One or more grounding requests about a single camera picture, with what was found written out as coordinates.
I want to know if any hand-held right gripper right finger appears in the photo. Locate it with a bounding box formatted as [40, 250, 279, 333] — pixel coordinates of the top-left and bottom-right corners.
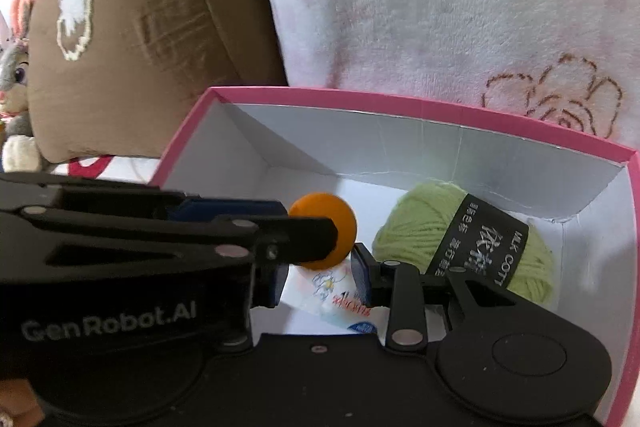
[350, 244, 521, 350]

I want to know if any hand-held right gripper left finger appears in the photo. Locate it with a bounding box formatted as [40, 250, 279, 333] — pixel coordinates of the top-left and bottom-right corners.
[250, 257, 290, 310]

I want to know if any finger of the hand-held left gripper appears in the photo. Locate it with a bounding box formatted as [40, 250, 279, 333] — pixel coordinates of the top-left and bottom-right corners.
[0, 172, 287, 228]
[0, 204, 342, 280]

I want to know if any white tissue pack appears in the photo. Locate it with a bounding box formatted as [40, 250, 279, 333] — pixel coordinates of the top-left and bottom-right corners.
[280, 264, 388, 343]

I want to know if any orange makeup sponge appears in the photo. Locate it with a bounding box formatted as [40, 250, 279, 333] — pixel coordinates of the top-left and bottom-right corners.
[289, 192, 357, 272]

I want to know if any green yarn ball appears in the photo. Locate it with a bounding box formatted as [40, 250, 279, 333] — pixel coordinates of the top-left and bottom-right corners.
[372, 181, 557, 308]

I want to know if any pink cardboard box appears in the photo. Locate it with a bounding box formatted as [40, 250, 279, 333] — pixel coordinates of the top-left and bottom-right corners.
[147, 87, 640, 427]

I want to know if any bear printed blanket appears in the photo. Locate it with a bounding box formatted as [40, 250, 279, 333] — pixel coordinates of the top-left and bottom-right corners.
[47, 153, 163, 184]

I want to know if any brown embroidered pillow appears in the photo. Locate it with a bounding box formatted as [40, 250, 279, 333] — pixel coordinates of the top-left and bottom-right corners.
[20, 0, 288, 162]

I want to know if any grey bunny plush toy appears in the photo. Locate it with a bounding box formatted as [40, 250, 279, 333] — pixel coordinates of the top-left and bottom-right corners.
[0, 0, 51, 172]

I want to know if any pink floral pillow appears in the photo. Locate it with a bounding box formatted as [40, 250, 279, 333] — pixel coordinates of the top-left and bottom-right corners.
[242, 0, 640, 158]

